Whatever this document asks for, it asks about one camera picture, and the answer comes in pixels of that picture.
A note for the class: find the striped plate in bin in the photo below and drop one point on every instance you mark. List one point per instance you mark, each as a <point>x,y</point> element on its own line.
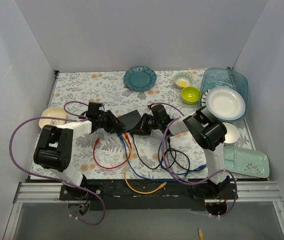
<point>203,98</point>

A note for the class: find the yellow connector on floor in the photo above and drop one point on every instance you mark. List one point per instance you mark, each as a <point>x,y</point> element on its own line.
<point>200,234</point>

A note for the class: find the black network switch box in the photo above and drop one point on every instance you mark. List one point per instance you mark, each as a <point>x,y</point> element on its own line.
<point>130,120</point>

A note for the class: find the cream panda dish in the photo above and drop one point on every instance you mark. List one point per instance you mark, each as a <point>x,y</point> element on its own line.
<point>56,112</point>

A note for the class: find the small white bowl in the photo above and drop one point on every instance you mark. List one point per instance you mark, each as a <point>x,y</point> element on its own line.
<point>232,134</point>

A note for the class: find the clear teal plastic bin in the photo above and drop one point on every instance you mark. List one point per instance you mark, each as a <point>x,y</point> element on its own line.
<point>218,77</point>

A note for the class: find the teal scalloped plate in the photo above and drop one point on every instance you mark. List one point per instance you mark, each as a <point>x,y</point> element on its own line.
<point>139,78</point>

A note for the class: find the patterned small bowl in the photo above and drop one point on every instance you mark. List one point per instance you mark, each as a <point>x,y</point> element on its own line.
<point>183,79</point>

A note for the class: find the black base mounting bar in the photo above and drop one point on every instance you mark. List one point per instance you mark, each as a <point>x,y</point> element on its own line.
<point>118,196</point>

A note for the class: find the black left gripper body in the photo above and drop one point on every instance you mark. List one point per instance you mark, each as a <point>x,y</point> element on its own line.
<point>112,122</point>

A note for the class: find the lime green bowl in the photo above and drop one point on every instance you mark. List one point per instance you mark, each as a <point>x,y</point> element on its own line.
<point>190,95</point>

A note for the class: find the white round plate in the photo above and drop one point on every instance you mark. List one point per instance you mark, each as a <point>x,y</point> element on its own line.
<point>225,103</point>

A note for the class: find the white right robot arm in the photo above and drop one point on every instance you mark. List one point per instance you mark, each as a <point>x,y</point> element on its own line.
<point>207,130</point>

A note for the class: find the mint green divided tray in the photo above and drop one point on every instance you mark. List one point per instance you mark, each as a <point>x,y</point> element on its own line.
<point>245,161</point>

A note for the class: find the floral table mat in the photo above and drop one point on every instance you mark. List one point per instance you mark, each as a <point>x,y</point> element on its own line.
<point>101,155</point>

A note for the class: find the aluminium frame rail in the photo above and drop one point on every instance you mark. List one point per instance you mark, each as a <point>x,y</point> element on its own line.
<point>246,190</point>

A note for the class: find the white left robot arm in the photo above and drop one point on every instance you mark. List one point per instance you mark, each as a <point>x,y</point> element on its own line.
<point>54,147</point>

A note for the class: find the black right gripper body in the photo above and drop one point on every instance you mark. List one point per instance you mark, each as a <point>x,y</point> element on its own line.
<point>143,125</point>

